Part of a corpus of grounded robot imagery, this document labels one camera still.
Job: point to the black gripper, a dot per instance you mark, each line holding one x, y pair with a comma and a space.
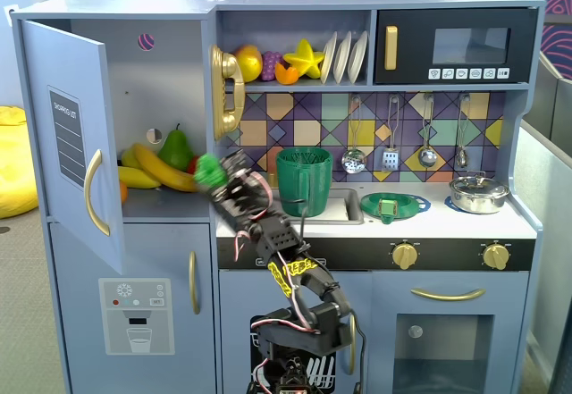
231, 171

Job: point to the green toy pineapple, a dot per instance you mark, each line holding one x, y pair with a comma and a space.
209, 173

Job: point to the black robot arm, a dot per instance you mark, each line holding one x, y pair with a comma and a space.
279, 237

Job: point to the blue cabinet door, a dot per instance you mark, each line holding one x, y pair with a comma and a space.
49, 68

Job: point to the red toy fruit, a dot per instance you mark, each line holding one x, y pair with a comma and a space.
193, 165

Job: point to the green toy pear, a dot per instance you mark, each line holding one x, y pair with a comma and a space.
175, 148

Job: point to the large yellow toy banana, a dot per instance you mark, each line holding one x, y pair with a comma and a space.
161, 168

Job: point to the green plastic cup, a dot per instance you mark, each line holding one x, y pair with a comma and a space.
308, 184

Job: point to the small yellow toy banana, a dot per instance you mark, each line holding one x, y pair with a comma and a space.
136, 178
129, 157

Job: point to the orange toy fruit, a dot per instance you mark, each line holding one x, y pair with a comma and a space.
123, 192

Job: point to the blue freezer door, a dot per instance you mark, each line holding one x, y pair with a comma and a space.
147, 251

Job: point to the gold toy telephone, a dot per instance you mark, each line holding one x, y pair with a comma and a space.
225, 65

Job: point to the blue dishwasher door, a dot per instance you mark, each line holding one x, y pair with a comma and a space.
237, 291

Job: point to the yellow red toy mango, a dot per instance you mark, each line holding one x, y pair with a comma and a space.
250, 63

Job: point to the orange toy slice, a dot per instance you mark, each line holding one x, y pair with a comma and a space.
286, 76

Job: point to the purple toy grapes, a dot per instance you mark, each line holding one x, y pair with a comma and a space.
270, 65

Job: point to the grey toy sink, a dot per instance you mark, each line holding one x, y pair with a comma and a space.
346, 206

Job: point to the metal slotted ladle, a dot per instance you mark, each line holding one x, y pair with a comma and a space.
354, 161

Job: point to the yellow toy starfruit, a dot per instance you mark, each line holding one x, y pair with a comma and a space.
304, 59

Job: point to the white toy plate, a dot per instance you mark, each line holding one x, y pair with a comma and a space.
342, 59
328, 59
357, 56

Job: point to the grey ice dispenser sticker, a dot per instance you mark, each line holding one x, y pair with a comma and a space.
136, 313

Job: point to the green yellow toy piece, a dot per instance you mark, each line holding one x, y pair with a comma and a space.
387, 208

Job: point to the grey shopping list sticker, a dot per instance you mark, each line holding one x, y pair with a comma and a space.
67, 135

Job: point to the metal slotted spatula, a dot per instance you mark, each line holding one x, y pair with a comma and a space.
390, 160

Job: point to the green toy plate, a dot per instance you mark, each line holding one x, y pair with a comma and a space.
409, 204

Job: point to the gold stove knob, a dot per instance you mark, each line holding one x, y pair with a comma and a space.
495, 255
405, 255

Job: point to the yellow bean bag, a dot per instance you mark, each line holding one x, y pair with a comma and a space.
15, 166

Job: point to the blue oven door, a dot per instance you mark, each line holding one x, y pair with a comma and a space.
384, 345

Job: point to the metal spoon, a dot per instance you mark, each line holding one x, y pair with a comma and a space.
462, 157

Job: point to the black toy microwave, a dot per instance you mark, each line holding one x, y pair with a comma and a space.
411, 23

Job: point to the steel toy pot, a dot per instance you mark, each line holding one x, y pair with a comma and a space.
478, 195

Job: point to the blue toy kitchen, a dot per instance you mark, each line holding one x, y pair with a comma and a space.
447, 3

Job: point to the white wall socket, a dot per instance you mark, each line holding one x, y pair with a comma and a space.
11, 14

